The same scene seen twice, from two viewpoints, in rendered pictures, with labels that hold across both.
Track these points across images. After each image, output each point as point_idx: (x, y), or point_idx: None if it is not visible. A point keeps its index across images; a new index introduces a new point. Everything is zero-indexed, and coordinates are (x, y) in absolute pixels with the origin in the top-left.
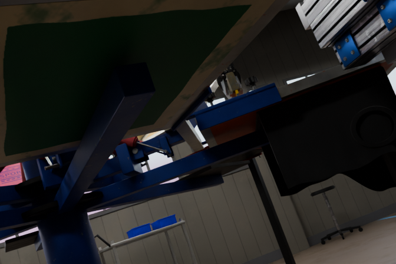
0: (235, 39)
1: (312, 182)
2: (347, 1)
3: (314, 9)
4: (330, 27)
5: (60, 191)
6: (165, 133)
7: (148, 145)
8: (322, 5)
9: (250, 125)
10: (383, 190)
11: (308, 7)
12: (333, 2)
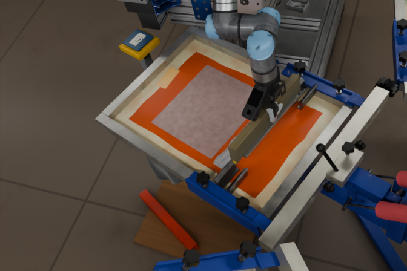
0: None
1: (203, 199)
2: None
3: None
4: (272, 5)
5: None
6: (358, 167)
7: (386, 175)
8: None
9: (266, 140)
10: (168, 179)
11: None
12: None
